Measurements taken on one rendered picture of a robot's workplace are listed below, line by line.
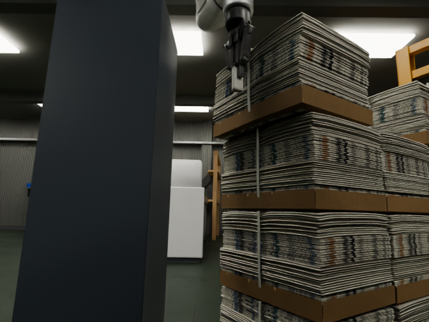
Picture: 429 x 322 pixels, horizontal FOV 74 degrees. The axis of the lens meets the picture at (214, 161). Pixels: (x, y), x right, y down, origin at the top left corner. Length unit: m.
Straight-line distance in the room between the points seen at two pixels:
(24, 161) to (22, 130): 1.00
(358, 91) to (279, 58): 0.25
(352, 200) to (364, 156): 0.13
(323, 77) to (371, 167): 0.27
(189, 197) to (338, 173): 2.96
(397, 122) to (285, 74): 0.62
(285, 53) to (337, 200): 0.37
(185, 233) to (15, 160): 7.67
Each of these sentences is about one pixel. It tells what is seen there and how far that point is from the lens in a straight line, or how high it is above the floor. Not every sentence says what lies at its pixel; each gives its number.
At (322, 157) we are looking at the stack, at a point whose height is 0.72.
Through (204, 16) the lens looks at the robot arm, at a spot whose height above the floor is 1.25.
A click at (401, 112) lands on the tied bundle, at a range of 1.24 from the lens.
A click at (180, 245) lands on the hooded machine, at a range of 3.59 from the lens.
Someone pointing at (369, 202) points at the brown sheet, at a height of 0.63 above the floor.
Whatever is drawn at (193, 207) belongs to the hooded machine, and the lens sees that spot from 3.57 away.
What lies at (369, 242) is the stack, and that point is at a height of 0.53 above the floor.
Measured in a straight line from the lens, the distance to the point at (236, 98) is 0.87.
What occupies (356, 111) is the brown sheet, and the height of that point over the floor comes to 0.86.
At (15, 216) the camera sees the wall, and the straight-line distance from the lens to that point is 10.19.
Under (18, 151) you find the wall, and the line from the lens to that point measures 10.44.
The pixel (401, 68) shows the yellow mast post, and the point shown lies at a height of 1.70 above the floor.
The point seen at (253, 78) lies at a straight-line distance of 0.83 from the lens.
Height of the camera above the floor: 0.59
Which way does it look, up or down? 11 degrees up
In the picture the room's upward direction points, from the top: 1 degrees clockwise
